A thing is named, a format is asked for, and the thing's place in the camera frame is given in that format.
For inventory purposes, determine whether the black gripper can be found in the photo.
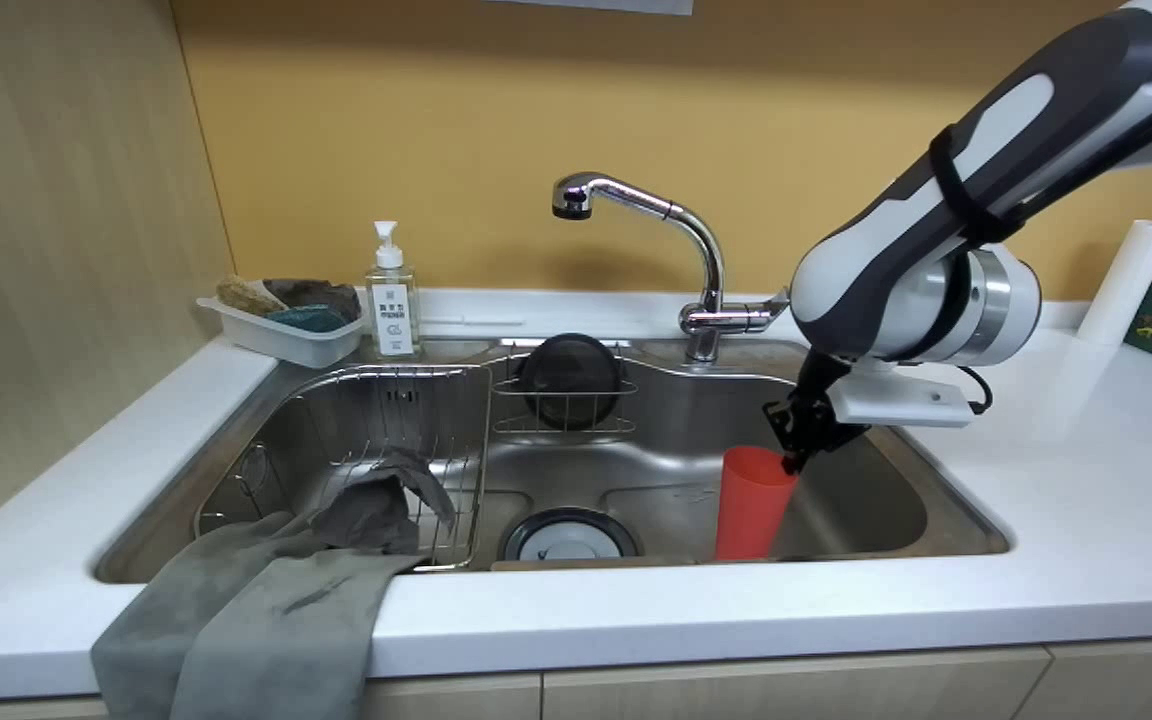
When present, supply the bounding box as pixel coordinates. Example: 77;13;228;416
763;348;872;481

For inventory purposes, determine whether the orange plastic cup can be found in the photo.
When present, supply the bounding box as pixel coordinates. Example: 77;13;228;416
713;445;805;562

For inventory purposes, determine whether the stainless steel sink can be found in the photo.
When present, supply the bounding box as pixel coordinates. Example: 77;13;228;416
93;330;1017;587

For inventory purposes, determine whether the black round sink strainer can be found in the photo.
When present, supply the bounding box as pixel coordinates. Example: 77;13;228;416
515;330;629;432

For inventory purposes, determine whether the sink drain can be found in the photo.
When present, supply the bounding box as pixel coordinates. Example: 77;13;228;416
500;503;640;568

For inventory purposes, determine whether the beige cabinet door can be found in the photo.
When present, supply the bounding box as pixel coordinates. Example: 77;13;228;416
1013;635;1152;720
358;672;549;720
542;642;1056;720

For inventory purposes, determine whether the chrome kitchen faucet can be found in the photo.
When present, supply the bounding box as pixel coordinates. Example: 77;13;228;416
549;168;791;371

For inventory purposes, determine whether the clear soap pump bottle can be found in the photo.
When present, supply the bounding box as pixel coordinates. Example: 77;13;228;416
364;216;419;360

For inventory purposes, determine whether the dark scouring pad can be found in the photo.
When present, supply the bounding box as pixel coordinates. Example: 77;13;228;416
264;277;364;335

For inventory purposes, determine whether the white plastic sponge tray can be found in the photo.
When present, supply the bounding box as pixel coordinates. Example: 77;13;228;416
194;277;367;371

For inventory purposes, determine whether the grey dish cloth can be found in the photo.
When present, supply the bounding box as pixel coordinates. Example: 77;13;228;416
87;450;462;720

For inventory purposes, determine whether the yellow green sponge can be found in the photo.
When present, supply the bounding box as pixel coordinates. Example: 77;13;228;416
214;273;292;318

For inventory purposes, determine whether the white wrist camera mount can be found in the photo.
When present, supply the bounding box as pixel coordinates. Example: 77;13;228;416
826;354;994;432

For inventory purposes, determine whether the wire sink rack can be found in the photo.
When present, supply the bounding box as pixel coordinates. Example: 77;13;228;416
470;335;640;572

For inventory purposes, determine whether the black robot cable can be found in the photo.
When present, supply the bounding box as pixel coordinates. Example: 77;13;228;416
898;120;1034;371

